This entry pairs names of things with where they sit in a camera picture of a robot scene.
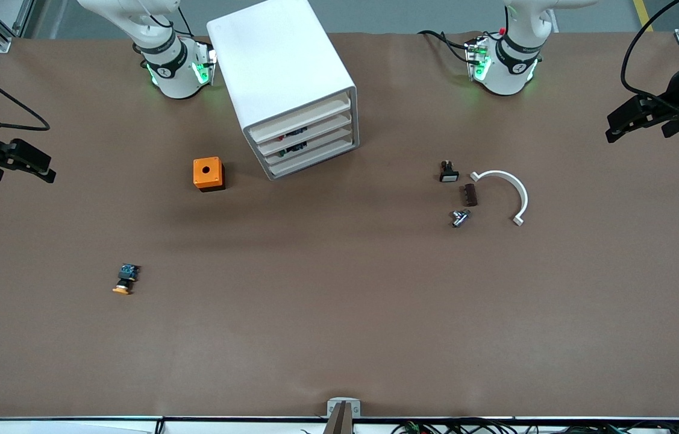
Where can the orange and blue push button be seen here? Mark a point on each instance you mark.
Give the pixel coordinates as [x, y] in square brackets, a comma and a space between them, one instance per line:
[126, 276]

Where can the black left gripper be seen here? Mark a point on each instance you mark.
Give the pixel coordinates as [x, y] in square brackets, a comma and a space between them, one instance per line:
[674, 98]

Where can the black square white-faced push button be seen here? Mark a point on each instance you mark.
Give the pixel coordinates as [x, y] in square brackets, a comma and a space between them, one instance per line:
[449, 175]

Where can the silver metal tee fitting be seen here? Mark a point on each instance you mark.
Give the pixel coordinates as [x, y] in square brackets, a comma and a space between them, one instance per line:
[458, 219]

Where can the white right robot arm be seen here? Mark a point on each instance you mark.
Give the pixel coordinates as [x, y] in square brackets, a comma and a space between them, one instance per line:
[170, 66]

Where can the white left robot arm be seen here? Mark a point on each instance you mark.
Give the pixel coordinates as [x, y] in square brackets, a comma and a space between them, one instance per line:
[514, 66]

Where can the small brown rectangular block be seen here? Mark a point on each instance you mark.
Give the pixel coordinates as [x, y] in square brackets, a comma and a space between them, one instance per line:
[469, 196]

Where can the grey metal edge bracket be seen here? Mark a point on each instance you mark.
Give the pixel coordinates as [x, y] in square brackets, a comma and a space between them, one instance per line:
[331, 405]

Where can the green black button part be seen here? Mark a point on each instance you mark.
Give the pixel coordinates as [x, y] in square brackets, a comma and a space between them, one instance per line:
[294, 150]

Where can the orange box with round hole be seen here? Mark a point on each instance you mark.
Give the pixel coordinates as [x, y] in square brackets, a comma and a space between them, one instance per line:
[208, 173]

